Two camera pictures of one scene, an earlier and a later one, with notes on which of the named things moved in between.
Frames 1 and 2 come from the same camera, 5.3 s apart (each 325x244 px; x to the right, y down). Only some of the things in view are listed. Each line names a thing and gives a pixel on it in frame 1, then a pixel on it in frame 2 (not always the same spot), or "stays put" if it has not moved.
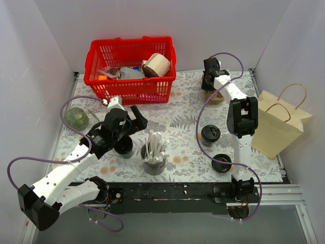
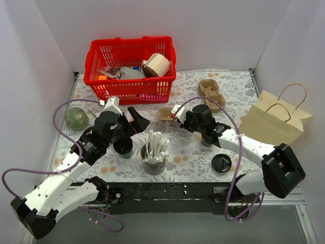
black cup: (123, 148) stays put
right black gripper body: (207, 83) to (186, 122)
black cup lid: (220, 167) stays put
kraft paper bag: (279, 123) stays put
